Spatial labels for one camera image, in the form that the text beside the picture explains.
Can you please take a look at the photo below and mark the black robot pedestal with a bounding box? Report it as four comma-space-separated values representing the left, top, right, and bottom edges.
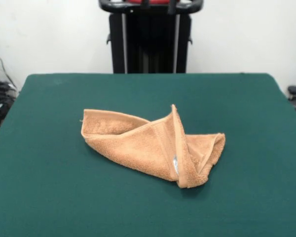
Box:
98, 0, 203, 74

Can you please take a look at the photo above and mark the black cable bundle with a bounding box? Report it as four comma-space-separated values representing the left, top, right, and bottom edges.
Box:
0, 81, 18, 130

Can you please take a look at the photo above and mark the dark green tablecloth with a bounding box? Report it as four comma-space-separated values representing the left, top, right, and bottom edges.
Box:
0, 72, 296, 237

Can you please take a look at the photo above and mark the tan terry towel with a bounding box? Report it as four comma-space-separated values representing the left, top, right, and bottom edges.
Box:
79, 104, 226, 190

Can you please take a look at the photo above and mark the grey wall cable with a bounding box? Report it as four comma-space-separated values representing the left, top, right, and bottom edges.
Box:
0, 45, 17, 89

